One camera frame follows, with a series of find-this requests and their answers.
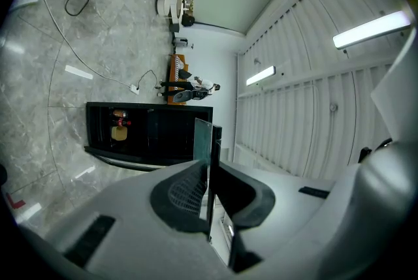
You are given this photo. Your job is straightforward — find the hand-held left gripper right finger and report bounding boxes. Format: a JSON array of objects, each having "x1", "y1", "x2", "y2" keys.
[{"x1": 217, "y1": 161, "x2": 337, "y2": 273}]

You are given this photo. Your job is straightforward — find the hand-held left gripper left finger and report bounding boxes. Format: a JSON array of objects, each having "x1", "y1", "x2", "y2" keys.
[{"x1": 19, "y1": 159, "x2": 231, "y2": 280}]

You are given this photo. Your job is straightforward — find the black mini fridge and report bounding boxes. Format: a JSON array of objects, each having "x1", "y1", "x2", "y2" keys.
[{"x1": 84, "y1": 101, "x2": 214, "y2": 164}]

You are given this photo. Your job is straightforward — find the yellow container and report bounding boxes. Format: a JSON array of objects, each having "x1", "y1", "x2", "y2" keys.
[{"x1": 110, "y1": 125, "x2": 129, "y2": 142}]

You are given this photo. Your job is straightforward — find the ceiling light bar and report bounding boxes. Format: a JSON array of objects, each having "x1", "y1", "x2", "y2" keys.
[
  {"x1": 332, "y1": 10, "x2": 413, "y2": 50},
  {"x1": 245, "y1": 65, "x2": 277, "y2": 87}
]

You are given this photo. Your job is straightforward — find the grey office chair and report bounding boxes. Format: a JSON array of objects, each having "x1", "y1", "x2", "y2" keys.
[{"x1": 172, "y1": 89, "x2": 210, "y2": 102}]

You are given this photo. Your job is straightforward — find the white boxy device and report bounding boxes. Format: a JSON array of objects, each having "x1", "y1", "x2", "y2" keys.
[{"x1": 172, "y1": 37, "x2": 194, "y2": 49}]

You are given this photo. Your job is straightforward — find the white extension cable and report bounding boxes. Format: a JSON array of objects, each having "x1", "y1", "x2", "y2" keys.
[{"x1": 39, "y1": 0, "x2": 135, "y2": 89}]

